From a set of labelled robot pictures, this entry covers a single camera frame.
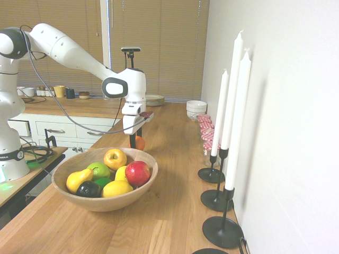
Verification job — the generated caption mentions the red apple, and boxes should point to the red apple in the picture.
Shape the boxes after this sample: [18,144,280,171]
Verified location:
[124,160,151,187]

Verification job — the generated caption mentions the yellow apple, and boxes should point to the yellow apple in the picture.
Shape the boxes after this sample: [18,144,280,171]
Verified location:
[103,148,128,171]

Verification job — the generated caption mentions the maroon and white wrist camera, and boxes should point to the maroon and white wrist camera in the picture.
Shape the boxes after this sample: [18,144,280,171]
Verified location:
[138,111,155,123]

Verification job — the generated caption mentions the patterned white bowl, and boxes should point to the patterned white bowl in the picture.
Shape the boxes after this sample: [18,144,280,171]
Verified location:
[186,108,207,122]

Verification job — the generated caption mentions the coiled black cables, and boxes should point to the coiled black cables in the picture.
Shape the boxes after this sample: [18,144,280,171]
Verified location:
[20,136,55,165]

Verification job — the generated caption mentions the stack of pale plates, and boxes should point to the stack of pale plates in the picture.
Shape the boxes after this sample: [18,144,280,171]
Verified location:
[145,94,165,107]

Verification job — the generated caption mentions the black power cable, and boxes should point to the black power cable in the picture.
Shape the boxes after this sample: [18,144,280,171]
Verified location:
[237,237,251,254]

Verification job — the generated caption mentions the plain white bowl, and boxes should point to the plain white bowl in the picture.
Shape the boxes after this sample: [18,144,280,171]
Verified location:
[186,100,208,113]

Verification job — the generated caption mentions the green lime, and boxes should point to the green lime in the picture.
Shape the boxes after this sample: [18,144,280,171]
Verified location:
[94,177,113,190]

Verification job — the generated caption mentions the brown window blind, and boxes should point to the brown window blind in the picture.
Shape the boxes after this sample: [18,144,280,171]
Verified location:
[107,0,210,103]
[0,0,104,92]

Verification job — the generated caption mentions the short white taper candle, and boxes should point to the short white taper candle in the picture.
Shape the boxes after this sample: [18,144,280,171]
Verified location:
[210,68,230,157]

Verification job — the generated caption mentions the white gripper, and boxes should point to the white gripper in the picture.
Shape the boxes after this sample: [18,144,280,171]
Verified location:
[121,103,146,149]

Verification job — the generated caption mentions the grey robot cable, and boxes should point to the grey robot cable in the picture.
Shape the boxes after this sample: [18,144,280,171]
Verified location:
[20,25,145,134]

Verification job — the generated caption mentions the black camera stand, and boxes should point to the black camera stand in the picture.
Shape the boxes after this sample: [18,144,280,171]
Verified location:
[124,51,136,70]

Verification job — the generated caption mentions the yellow mug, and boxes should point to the yellow mug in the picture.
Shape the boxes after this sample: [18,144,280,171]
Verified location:
[53,85,69,98]

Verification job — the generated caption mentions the black table clamp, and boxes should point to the black table clamp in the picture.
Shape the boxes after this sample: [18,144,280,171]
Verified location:
[43,128,57,148]

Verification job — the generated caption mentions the black round base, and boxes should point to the black round base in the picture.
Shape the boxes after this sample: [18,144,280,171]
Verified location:
[192,248,230,254]

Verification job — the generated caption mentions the short black candle holder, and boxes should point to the short black candle holder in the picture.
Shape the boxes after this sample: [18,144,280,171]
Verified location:
[198,154,226,184]

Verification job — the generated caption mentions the wooden fruit bowl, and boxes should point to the wooden fruit bowl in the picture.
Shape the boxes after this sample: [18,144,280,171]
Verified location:
[51,147,159,212]

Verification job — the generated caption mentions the green apple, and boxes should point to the green apple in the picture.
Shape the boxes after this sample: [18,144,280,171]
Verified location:
[86,161,111,180]

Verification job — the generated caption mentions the yellow pear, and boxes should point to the yellow pear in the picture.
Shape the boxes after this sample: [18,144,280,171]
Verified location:
[66,167,95,194]

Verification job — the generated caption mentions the wooden side table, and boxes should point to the wooden side table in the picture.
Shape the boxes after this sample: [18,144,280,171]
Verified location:
[0,146,68,231]

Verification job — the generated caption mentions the orange fruit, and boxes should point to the orange fruit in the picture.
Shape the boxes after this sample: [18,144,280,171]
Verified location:
[135,135,146,151]

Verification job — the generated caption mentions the small white drawer front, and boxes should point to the small white drawer front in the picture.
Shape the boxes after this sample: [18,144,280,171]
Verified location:
[7,119,31,138]

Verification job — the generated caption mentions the tallest white taper candle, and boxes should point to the tallest white taper candle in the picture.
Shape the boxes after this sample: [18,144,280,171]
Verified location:
[220,30,244,151]

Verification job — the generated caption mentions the yellow lemon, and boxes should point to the yellow lemon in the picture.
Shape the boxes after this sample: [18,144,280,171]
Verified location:
[114,165,130,183]
[101,180,134,198]

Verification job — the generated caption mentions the tall black candle holder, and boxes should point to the tall black candle holder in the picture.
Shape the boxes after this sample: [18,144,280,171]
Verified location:
[200,147,234,212]

